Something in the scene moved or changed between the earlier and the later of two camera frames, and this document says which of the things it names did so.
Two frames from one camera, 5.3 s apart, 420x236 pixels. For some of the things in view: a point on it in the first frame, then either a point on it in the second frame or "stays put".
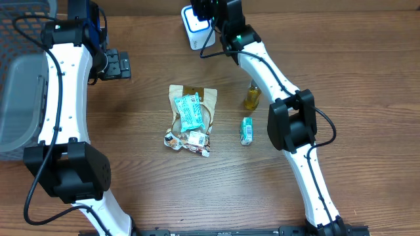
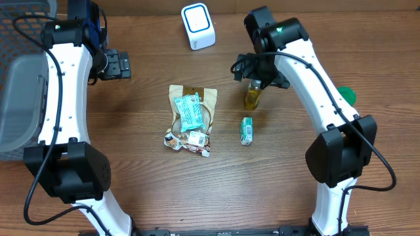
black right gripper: x=201 y=8 to x=271 y=82
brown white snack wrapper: x=195 y=141 stays put
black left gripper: x=121 y=69 stays put
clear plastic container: x=252 y=96 stays put
